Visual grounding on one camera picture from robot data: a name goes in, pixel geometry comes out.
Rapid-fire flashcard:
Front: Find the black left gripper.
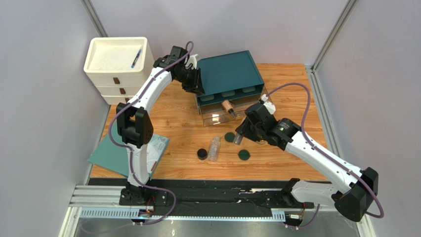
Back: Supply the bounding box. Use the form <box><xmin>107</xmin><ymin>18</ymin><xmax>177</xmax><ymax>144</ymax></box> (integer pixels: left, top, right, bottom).
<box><xmin>174</xmin><ymin>67</ymin><xmax>205</xmax><ymax>96</ymax></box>

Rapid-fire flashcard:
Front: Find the gold round jar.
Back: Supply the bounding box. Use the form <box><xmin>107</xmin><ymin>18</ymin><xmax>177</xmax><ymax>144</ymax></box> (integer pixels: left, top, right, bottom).
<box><xmin>256</xmin><ymin>139</ymin><xmax>267</xmax><ymax>145</ymax></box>

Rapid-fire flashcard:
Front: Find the clear drawer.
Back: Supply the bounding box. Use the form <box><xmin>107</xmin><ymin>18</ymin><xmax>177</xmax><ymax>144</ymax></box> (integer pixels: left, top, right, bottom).
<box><xmin>196</xmin><ymin>85</ymin><xmax>268</xmax><ymax>127</ymax></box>

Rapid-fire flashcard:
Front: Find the teal drawer organizer box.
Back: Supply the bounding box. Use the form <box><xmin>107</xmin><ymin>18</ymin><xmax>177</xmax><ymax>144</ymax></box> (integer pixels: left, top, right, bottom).
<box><xmin>196</xmin><ymin>50</ymin><xmax>265</xmax><ymax>114</ymax></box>

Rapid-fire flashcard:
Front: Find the clear plastic bottle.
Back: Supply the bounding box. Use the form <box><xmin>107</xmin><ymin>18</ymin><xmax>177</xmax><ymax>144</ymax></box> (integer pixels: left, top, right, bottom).
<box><xmin>207</xmin><ymin>136</ymin><xmax>221</xmax><ymax>162</ymax></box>

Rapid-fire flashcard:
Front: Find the beige tube grey cap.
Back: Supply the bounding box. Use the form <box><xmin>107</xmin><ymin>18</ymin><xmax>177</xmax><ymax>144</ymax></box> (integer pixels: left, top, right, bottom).
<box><xmin>233</xmin><ymin>133</ymin><xmax>243</xmax><ymax>145</ymax></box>

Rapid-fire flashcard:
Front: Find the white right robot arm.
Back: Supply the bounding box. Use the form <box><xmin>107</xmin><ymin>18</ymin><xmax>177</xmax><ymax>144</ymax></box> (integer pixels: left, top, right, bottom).
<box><xmin>236</xmin><ymin>102</ymin><xmax>379</xmax><ymax>222</ymax></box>

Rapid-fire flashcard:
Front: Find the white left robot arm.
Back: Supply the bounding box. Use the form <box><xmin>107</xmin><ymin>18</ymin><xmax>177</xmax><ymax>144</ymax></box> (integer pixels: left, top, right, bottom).
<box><xmin>109</xmin><ymin>41</ymin><xmax>205</xmax><ymax>189</ymax></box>

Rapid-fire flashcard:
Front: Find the green round compact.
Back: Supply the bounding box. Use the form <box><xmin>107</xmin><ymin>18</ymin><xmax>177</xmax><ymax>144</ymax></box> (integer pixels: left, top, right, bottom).
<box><xmin>224</xmin><ymin>132</ymin><xmax>235</xmax><ymax>143</ymax></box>
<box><xmin>238</xmin><ymin>150</ymin><xmax>251</xmax><ymax>161</ymax></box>

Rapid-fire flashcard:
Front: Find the black round jar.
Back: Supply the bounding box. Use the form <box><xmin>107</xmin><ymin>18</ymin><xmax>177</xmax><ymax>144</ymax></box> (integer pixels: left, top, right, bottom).
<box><xmin>197</xmin><ymin>148</ymin><xmax>208</xmax><ymax>160</ymax></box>

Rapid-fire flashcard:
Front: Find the blue pen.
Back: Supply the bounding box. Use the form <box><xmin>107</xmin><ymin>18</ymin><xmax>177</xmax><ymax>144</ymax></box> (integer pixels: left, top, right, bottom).
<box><xmin>131</xmin><ymin>47</ymin><xmax>143</xmax><ymax>69</ymax></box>

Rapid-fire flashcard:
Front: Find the white drawer cabinet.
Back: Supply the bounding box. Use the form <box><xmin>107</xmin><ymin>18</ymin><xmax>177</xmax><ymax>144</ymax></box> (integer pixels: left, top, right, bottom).
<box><xmin>84</xmin><ymin>37</ymin><xmax>154</xmax><ymax>105</ymax></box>

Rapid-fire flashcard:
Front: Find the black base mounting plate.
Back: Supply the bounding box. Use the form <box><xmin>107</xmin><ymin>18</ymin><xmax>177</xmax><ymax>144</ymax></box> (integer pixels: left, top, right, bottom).
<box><xmin>119</xmin><ymin>179</ymin><xmax>315</xmax><ymax>217</ymax></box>

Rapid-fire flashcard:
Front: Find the teal booklet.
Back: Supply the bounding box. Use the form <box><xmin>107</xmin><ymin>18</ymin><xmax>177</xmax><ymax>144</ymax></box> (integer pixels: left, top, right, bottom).
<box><xmin>88</xmin><ymin>133</ymin><xmax>169</xmax><ymax>177</ymax></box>

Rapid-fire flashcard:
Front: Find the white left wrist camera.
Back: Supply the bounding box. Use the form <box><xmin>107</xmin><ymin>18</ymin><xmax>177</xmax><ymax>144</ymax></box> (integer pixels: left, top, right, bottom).
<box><xmin>186</xmin><ymin>54</ymin><xmax>199</xmax><ymax>69</ymax></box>

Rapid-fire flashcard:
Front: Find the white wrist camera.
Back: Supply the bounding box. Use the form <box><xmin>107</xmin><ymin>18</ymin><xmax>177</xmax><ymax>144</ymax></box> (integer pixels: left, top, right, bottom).
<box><xmin>259</xmin><ymin>94</ymin><xmax>276</xmax><ymax>115</ymax></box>
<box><xmin>186</xmin><ymin>54</ymin><xmax>199</xmax><ymax>69</ymax></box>

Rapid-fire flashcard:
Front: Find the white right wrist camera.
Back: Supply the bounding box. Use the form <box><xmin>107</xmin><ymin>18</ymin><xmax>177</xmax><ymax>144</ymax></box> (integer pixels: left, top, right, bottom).
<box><xmin>259</xmin><ymin>94</ymin><xmax>276</xmax><ymax>115</ymax></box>

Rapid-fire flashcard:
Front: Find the aluminium frame rail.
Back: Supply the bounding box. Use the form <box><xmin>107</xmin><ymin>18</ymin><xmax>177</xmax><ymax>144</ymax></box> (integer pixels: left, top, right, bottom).
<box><xmin>69</xmin><ymin>185</ymin><xmax>317</xmax><ymax>230</ymax></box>

